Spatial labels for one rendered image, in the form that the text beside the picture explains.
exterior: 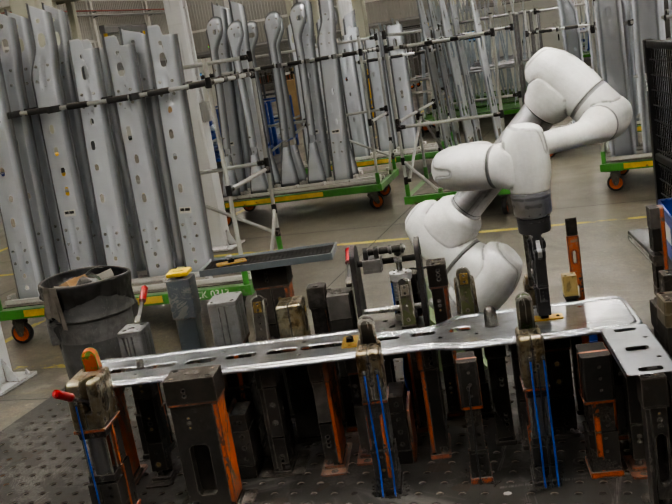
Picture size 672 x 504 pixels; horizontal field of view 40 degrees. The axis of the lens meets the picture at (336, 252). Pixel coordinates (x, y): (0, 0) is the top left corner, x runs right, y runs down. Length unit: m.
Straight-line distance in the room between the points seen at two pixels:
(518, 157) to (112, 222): 4.98
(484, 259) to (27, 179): 4.76
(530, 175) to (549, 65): 0.59
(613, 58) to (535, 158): 7.13
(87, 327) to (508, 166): 3.29
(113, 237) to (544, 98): 4.65
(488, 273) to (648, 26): 6.35
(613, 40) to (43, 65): 4.99
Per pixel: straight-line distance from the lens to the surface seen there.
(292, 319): 2.37
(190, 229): 6.60
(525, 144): 2.10
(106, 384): 2.23
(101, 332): 5.03
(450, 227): 2.80
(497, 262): 2.79
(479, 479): 2.16
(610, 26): 8.97
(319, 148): 10.20
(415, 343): 2.17
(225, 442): 2.17
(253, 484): 2.33
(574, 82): 2.62
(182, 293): 2.61
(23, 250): 6.88
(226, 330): 2.41
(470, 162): 2.16
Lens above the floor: 1.70
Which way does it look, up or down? 12 degrees down
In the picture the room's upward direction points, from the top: 9 degrees counter-clockwise
